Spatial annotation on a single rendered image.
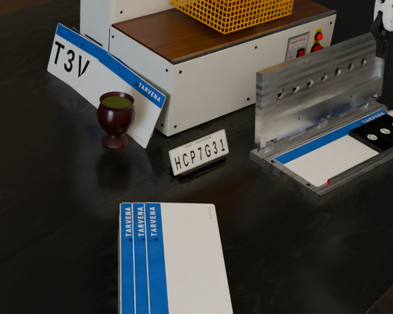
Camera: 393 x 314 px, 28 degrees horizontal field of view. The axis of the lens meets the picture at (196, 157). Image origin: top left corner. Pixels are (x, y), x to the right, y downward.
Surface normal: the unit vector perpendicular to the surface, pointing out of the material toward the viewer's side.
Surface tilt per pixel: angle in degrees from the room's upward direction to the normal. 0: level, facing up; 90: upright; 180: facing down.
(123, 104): 0
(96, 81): 69
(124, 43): 90
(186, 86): 90
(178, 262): 0
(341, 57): 81
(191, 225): 0
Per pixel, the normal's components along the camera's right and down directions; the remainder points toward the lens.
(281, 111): 0.67, 0.32
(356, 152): 0.10, -0.83
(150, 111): -0.70, -0.04
